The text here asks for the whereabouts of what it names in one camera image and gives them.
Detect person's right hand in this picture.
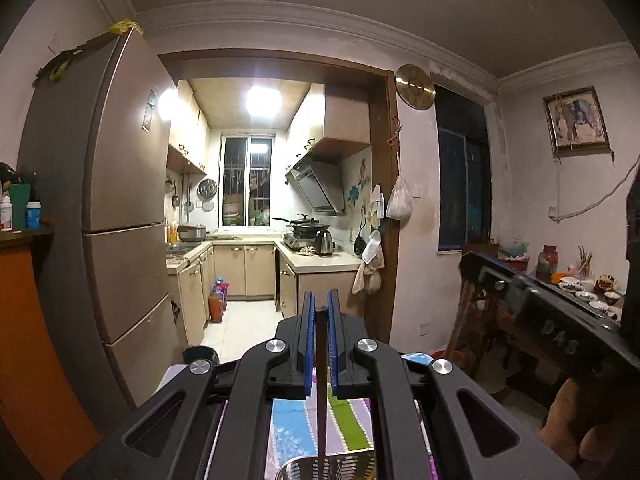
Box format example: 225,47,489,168
537,376,635,465

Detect square kitchen ceiling light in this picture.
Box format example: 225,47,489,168
246,84,281,121

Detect orange wooden cabinet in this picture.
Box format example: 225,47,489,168
0,232,101,461

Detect brown refrigerator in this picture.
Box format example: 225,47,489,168
17,25,181,406

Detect floral striped tablecloth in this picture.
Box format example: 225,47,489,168
267,352,432,463

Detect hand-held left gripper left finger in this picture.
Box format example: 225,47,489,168
62,290,317,480

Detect green plastic container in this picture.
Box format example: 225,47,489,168
10,184,32,231

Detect white wall cable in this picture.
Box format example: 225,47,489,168
550,160,640,221

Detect black wok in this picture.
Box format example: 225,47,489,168
272,214,332,238

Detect fridge door magnet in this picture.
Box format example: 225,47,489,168
142,90,158,132

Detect brown door frame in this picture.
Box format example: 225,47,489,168
157,52,401,346

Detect dark room window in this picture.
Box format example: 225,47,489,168
434,84,501,252

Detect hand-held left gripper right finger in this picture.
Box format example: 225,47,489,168
326,287,581,480

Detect beige wall cabinet over sink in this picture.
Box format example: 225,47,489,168
167,80,211,176

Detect barred kitchen window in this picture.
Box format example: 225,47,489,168
220,134,275,227

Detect hanging beige cloth bag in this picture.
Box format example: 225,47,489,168
351,255,386,296

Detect steel range hood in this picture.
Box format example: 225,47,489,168
285,160,347,217

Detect oil bottles on floor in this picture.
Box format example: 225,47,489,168
207,277,230,323

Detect group of white bowls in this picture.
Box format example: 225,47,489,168
557,272,626,318

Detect framed elephant picture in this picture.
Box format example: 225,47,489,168
543,86,611,153

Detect glass jar red lid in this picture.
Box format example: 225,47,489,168
536,245,558,283

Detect wooden dining chair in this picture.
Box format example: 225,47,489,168
445,242,501,376

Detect dark green leafy bundle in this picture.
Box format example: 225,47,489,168
34,35,111,83

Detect round gold wall clock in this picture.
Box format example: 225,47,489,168
395,64,435,110

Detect beige wall cabinet over hood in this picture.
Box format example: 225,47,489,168
286,84,373,163

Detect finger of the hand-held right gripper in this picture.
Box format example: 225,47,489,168
459,250,531,318

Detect beige kitchen base cabinets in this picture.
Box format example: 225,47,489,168
167,240,373,321

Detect hanging white plastic bag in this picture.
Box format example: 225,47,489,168
386,175,415,221

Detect brown wooden chopstick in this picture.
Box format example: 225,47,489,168
315,309,329,461

